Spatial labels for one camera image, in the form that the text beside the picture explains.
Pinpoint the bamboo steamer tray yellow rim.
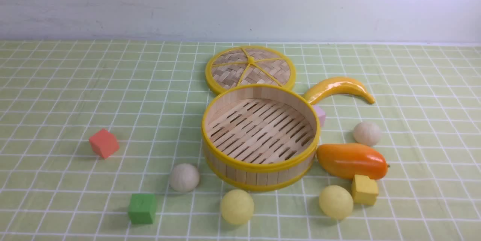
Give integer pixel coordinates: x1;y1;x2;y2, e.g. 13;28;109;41
201;85;321;191

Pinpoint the white bun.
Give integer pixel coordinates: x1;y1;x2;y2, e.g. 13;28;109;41
352;121;382;146
169;163;200;193

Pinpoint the yellow bun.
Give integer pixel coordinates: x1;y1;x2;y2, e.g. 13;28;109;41
318;185;354;220
220;189;254;225

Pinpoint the pink wooden block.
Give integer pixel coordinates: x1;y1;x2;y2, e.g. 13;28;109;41
313;105;326;127

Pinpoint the green wooden cube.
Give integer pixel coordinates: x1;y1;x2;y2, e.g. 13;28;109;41
128;193;157;224

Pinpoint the red wooden cube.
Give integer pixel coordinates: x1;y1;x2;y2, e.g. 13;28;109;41
89;129;119;159

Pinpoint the orange toy mango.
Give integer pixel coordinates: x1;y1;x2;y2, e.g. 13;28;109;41
316;143;389;180

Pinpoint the yellow wooden cube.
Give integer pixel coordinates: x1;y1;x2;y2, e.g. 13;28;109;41
351;174;379;205

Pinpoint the woven bamboo steamer lid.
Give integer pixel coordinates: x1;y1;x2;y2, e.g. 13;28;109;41
205;45;296;95

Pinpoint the green checkered tablecloth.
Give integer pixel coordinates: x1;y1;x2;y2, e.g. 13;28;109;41
0;40;481;241

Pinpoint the yellow toy banana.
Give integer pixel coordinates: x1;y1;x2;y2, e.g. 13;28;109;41
302;77;376;105

